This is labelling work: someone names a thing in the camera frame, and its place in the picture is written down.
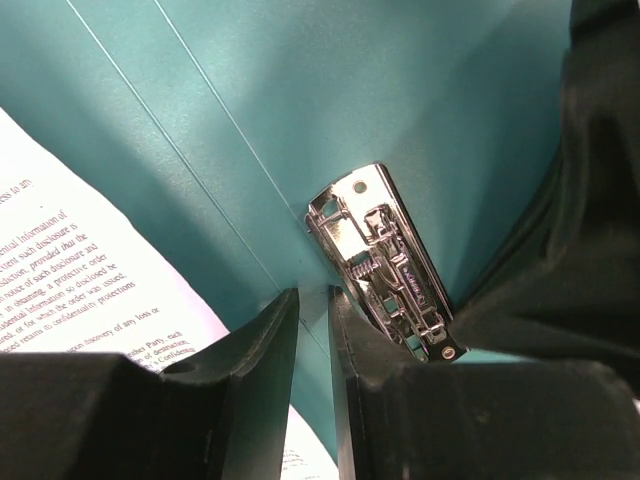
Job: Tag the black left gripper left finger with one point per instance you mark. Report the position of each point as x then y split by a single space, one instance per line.
218 414

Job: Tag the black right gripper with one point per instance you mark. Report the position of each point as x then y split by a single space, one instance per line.
565 283

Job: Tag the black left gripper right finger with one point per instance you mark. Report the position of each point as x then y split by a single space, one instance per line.
400 418

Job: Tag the single printed paper sheet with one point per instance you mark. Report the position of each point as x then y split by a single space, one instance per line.
76 277

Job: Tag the silver folder clip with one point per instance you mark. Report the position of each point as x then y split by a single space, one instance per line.
363 226

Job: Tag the teal plastic folder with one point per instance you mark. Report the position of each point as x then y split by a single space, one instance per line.
212 124

